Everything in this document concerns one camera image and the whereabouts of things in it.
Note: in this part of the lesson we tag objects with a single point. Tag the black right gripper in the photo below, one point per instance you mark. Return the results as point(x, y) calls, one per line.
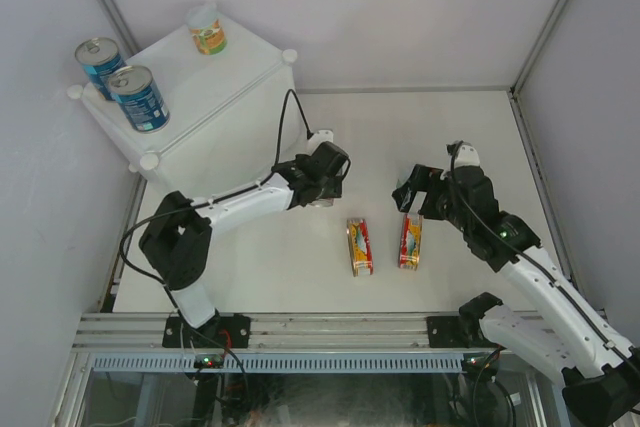
point(419, 182)

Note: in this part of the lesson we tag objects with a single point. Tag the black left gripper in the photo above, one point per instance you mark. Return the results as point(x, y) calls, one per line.
point(333, 189)

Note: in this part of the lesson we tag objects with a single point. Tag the pink portrait labelled can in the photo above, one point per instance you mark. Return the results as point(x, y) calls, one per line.
point(323, 203)

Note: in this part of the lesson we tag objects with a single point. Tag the red sardine tin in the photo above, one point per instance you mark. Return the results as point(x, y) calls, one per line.
point(410, 242)
point(359, 247)

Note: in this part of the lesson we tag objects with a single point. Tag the green can with plastic lid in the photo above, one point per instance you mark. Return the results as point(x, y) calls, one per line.
point(205, 29)

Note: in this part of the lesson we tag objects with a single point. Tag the dark blue tall can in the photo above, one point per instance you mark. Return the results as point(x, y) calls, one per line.
point(133, 88)

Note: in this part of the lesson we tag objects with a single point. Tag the light blue labelled can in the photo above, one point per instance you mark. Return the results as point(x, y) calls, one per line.
point(100, 57)

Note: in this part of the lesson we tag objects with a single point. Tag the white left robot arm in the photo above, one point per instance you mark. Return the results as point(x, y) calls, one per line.
point(177, 238)

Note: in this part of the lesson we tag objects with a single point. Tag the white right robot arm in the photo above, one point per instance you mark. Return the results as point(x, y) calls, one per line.
point(596, 367)

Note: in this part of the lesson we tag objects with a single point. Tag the white plastic cube cabinet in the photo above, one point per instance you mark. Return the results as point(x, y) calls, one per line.
point(230, 114)

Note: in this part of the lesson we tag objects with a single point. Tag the right controller circuit board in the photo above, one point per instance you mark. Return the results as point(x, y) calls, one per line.
point(475, 362)

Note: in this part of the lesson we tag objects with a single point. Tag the controller circuit board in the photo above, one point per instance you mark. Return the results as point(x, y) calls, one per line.
point(475, 362)
point(209, 361)

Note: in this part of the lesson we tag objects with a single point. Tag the left controller circuit board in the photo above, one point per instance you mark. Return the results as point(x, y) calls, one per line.
point(209, 361)

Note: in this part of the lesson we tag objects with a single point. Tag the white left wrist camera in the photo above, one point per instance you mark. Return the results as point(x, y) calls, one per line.
point(317, 138)

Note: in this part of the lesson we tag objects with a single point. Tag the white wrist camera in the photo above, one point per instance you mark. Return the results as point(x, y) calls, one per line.
point(317, 138)
point(463, 154)

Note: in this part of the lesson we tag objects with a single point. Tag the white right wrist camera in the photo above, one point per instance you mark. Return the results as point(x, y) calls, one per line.
point(463, 154)

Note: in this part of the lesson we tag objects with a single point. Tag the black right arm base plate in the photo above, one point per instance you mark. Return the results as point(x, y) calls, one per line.
point(451, 331)

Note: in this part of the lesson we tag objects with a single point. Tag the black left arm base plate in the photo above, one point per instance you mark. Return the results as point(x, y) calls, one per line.
point(222, 331)

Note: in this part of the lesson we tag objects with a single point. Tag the aluminium frame rail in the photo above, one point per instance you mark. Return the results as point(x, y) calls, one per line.
point(270, 332)

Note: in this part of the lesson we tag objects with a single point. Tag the slotted grey cable duct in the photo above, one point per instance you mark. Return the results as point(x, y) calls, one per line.
point(286, 363)

